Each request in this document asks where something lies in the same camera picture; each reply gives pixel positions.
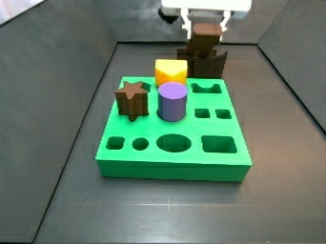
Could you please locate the brown star prism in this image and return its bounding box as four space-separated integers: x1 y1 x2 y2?
114 81 149 122

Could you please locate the purple cylinder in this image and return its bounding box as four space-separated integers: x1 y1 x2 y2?
157 82 188 122

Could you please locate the green foam shape board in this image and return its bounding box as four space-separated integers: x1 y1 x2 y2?
94 76 252 182

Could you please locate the yellow block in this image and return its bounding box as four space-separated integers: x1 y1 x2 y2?
154 59 186 86

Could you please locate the black curved fixture stand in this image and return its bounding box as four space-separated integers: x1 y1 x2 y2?
176 49 228 79

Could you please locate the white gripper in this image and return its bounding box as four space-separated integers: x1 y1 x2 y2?
160 0 252 41

